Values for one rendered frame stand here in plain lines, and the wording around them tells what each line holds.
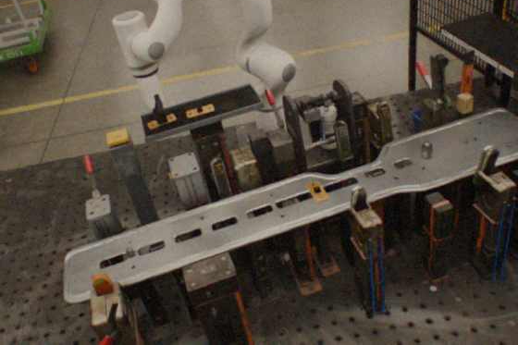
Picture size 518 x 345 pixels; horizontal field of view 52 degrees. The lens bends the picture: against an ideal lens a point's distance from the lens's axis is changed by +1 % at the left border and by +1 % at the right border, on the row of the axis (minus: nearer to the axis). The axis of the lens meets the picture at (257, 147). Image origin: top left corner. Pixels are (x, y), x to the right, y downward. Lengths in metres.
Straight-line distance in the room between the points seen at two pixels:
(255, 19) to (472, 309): 1.06
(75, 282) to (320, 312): 0.68
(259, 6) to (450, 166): 0.74
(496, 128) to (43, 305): 1.51
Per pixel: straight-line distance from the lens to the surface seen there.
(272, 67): 1.76
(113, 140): 1.61
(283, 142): 1.55
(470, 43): 2.11
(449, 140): 1.65
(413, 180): 1.50
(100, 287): 1.30
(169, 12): 1.42
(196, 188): 1.50
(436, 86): 1.67
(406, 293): 1.62
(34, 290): 1.95
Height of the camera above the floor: 1.99
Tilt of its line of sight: 36 degrees down
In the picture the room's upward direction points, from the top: 11 degrees counter-clockwise
